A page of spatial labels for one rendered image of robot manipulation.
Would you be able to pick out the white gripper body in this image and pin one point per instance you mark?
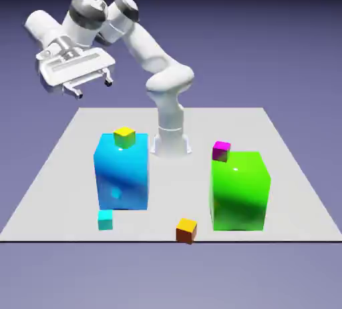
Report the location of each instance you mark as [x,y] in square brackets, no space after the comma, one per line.
[77,67]

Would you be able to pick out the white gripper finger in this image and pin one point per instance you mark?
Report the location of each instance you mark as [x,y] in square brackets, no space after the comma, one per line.
[73,89]
[107,76]

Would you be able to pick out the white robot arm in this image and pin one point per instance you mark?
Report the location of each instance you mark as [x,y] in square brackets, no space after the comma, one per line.
[149,47]

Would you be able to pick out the small yellow cube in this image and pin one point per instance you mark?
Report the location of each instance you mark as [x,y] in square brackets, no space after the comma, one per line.
[124,138]

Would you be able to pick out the small cyan cube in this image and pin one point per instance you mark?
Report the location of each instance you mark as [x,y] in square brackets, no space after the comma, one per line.
[105,220]

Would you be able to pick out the small magenta cube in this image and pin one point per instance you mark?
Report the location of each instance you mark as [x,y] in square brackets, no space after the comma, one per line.
[221,151]

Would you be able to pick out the small orange cube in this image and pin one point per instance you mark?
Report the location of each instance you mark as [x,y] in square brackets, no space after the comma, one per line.
[186,231]

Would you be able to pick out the large blue box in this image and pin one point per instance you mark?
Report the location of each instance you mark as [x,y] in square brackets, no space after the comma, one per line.
[121,172]

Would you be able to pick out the large green box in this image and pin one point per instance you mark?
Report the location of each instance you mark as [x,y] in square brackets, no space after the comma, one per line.
[237,191]

